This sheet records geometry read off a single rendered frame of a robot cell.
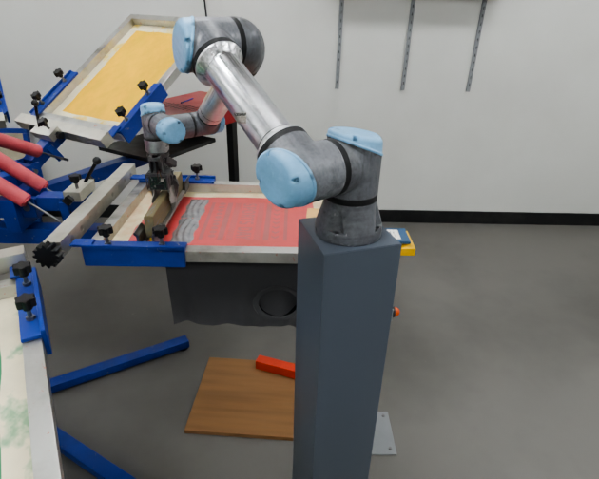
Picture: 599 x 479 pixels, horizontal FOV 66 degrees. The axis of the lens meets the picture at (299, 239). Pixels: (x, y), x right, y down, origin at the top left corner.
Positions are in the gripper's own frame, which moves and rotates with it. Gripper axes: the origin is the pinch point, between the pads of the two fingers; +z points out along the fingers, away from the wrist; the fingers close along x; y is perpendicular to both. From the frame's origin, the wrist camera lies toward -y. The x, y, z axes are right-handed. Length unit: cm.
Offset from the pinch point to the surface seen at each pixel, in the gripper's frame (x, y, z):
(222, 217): 18.9, -2.1, 5.3
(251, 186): 27.6, -25.4, 2.6
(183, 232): 7.8, 11.2, 4.8
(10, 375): -14, 77, 5
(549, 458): 152, 24, 101
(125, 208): -14.8, -0.4, 1.8
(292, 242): 44.4, 16.4, 5.3
